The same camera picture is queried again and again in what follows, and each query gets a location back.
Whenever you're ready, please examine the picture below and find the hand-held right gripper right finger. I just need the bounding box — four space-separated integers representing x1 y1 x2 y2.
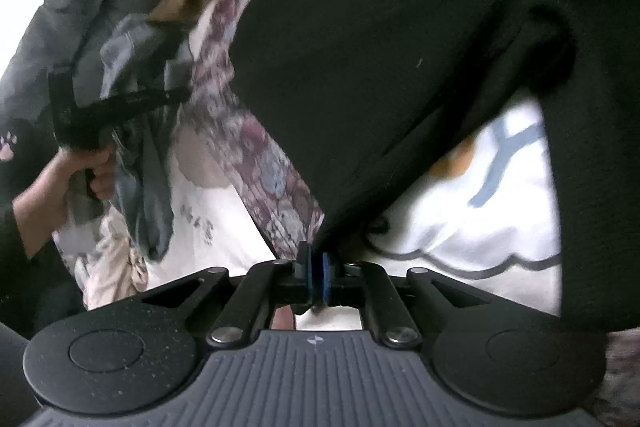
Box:
320 252 494 348

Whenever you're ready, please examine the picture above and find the grey paw print garment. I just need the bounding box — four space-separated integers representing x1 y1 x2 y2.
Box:
0 0 166 162

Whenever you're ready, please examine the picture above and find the white printed bed sheet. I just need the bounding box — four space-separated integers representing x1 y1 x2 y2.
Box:
52 14 563 333

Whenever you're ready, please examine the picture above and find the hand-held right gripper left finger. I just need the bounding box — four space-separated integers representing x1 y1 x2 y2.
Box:
141 241 316 349

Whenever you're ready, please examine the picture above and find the black garment with floral lining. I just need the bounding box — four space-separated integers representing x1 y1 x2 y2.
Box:
187 0 640 427

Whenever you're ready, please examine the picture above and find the grey-blue cloth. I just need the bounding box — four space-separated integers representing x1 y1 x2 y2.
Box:
100 14 196 263

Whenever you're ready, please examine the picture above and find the person's left hand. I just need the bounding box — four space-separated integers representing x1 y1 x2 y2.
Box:
12 145 118 259

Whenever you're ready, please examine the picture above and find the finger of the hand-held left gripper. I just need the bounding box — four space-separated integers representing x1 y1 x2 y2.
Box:
97 87 192 114

